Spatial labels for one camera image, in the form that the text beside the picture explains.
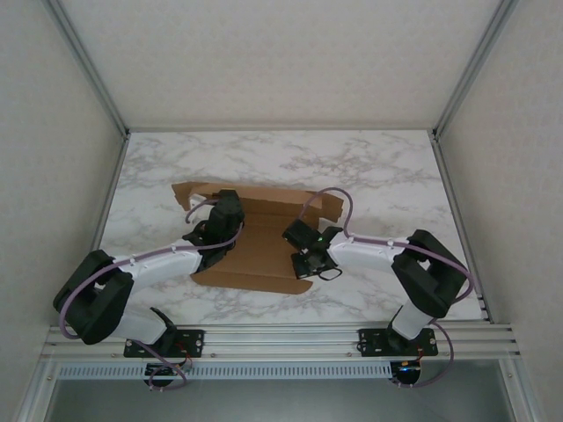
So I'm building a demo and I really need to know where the brown cardboard box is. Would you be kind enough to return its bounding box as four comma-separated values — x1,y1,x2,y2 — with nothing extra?
170,179,345,296

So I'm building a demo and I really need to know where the small circuit board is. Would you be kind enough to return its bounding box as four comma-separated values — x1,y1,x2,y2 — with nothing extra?
390,360,423,384
144,363,186,379

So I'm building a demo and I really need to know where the thin black right gripper cable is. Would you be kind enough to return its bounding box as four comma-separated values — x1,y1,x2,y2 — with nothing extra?
315,266,343,283

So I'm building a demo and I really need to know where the wide aluminium mounting rail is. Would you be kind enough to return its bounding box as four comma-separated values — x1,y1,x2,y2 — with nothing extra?
41,324,523,364

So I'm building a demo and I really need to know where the thin aluminium table rail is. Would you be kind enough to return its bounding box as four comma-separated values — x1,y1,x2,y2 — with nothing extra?
126,126,437,133

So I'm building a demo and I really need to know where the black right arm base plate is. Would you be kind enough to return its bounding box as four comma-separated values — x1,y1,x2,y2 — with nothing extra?
358,327,440,358

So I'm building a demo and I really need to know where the grey slotted cable duct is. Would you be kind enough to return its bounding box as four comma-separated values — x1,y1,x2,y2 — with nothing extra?
56,362,392,380

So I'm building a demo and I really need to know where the aluminium table side rail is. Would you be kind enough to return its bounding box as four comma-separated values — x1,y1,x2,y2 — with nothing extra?
430,131,494,325
68,131,131,327

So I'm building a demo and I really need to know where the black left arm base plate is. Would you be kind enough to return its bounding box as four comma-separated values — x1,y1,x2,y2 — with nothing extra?
122,328,207,360

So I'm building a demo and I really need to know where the aluminium frame post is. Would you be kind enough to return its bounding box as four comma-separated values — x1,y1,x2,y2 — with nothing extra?
43,0,132,138
430,0,523,138

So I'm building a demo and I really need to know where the aluminium lower frame bar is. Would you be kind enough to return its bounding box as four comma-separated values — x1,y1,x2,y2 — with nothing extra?
499,358,546,422
17,360,61,422

